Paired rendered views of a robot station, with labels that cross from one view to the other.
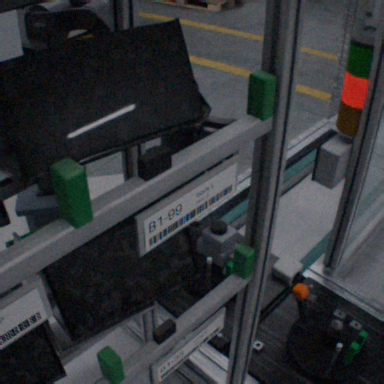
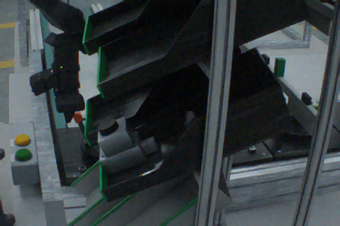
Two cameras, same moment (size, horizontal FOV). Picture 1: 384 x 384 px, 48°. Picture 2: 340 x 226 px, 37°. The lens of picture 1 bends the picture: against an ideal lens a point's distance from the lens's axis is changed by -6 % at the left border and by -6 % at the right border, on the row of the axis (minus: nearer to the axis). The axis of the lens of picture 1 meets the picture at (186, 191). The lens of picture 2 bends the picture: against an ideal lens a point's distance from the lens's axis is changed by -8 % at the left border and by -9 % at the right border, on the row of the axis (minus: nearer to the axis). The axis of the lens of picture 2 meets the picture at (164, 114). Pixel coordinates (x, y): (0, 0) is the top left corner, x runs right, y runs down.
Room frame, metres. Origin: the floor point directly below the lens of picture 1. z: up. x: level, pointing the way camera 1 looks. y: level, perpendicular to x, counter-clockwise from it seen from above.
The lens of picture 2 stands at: (-0.05, 0.82, 1.65)
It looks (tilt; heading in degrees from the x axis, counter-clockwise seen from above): 28 degrees down; 299
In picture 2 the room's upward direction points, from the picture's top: 3 degrees clockwise
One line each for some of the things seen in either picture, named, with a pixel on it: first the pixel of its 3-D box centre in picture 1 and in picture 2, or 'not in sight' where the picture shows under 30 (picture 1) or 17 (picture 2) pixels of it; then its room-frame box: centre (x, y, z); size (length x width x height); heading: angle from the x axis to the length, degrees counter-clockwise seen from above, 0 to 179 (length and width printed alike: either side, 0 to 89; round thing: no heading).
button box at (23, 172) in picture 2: not in sight; (23, 151); (0.79, 0.04, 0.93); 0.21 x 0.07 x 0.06; 136
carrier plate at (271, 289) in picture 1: (215, 276); (109, 152); (0.58, -0.05, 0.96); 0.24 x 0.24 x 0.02; 46
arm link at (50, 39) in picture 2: (177, 129); (65, 44); (0.65, 0.02, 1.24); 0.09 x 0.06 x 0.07; 71
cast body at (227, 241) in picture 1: (222, 242); not in sight; (0.57, -0.06, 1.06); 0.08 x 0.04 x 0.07; 46
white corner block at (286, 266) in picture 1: (286, 272); not in sight; (0.58, -0.19, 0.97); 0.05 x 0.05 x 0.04; 46
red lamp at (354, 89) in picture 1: (358, 87); not in sight; (0.63, -0.27, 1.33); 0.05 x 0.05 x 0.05
